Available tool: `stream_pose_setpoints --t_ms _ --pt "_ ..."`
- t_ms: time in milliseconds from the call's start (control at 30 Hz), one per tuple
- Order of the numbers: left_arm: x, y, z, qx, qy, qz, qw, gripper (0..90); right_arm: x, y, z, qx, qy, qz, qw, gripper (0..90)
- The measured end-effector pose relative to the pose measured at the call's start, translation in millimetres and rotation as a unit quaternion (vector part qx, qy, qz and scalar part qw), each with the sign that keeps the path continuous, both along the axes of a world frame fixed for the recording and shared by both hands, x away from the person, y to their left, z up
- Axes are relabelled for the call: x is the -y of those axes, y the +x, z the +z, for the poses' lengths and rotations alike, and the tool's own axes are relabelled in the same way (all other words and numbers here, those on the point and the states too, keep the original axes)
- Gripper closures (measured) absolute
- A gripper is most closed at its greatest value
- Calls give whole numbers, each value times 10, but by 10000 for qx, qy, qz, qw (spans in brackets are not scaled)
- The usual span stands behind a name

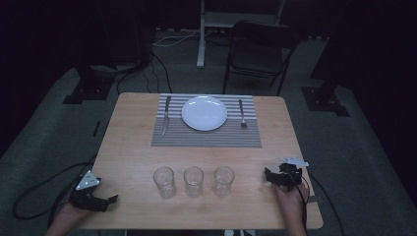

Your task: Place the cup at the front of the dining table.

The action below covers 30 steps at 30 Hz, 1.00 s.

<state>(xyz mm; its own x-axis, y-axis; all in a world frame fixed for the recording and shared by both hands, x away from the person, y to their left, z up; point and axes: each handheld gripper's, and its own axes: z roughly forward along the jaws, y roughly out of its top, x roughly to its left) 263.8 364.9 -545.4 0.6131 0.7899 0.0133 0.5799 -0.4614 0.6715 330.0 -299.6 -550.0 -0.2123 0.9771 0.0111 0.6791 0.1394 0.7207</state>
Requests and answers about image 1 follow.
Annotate black stand base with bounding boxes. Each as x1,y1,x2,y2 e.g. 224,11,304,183
62,64,116,105
300,86,351,118

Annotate black floor cables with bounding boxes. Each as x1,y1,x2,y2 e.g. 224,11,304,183
115,51,174,96

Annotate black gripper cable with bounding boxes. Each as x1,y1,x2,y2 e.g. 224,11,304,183
12,152,98,221
290,172,346,236

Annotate white metal stand frame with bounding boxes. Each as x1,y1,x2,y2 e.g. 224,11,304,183
195,0,287,69

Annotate clear drinking glass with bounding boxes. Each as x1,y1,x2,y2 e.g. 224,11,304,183
152,166,177,200
183,165,206,199
213,165,236,199

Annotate silver table knife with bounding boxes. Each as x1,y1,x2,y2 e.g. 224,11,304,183
160,94,172,138

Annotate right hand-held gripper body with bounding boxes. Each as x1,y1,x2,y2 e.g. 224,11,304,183
276,155,310,194

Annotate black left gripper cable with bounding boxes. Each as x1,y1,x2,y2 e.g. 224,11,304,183
12,152,98,221

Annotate white round plate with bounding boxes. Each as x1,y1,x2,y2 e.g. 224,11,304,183
181,94,228,133

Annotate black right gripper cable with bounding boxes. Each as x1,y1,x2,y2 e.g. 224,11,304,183
290,172,346,236

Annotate silver fork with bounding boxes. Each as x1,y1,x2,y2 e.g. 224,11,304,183
238,98,249,129

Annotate white floor cable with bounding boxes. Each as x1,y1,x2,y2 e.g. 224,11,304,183
151,29,212,48

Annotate person's left hand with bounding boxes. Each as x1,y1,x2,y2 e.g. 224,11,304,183
57,202,95,229

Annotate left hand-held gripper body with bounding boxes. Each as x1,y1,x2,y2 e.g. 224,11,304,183
68,169,110,212

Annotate grey striped placemat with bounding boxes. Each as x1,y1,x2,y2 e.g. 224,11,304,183
150,93,263,148

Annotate black folding chair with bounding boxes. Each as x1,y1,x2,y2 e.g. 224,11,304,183
222,20,301,97

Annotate person's right hand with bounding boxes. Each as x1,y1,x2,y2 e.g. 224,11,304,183
273,182,311,220

